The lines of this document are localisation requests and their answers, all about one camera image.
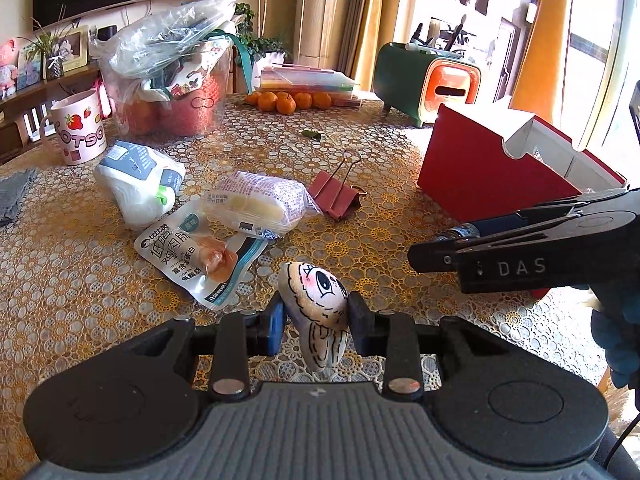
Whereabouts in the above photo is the pink strawberry mug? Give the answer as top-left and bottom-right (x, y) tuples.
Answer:
(39, 89), (106, 166)

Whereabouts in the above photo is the grey folded cloth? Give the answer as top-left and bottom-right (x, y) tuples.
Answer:
(0, 168), (38, 226)

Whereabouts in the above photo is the white chicken snack packet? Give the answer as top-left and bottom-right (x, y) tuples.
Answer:
(134, 200), (267, 311)

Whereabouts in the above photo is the white washing machine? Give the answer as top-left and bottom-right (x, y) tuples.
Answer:
(476, 18), (520, 104)

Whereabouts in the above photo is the orange mandarin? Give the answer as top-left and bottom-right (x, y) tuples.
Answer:
(312, 92), (333, 110)
(257, 91), (279, 113)
(276, 94), (297, 115)
(294, 92), (314, 110)

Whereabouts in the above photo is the cartoon face plush pouch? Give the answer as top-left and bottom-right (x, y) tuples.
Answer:
(278, 261), (348, 373)

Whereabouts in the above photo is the yellow giraffe figure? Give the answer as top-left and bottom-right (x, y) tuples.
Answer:
(511, 0), (572, 124)

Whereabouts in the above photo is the yellow curtain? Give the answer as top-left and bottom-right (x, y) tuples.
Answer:
(336, 0), (400, 91)

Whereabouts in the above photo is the wooden tv cabinet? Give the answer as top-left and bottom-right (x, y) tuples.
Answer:
(1, 63), (100, 164)

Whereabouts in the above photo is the purple white bread packet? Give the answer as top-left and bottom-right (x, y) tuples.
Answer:
(201, 171), (323, 240)

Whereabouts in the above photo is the red white cardboard box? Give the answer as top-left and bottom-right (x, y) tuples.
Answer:
(418, 105), (639, 224)

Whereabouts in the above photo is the black speaker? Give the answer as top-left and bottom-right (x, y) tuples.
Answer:
(96, 25), (117, 41)

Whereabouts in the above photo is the clear plastic bag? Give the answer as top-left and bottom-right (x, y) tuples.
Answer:
(90, 0), (235, 79)

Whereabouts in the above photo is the photo frame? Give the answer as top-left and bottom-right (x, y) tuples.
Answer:
(51, 25), (89, 73)

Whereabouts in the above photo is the pink plush toy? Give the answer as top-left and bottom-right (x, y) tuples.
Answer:
(0, 38), (18, 100)

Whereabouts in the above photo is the white blue tissue pack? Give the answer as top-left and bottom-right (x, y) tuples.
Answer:
(94, 140), (186, 231)

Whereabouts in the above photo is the white pot green plant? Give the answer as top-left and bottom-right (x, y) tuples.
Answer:
(233, 0), (288, 92)

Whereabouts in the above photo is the red binder clip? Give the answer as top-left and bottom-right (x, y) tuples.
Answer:
(308, 155), (367, 221)

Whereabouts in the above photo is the dark crinkly snack packet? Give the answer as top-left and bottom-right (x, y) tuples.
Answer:
(433, 223), (480, 242)

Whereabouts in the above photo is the small potted grass plant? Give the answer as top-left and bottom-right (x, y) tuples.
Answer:
(20, 18), (72, 81)

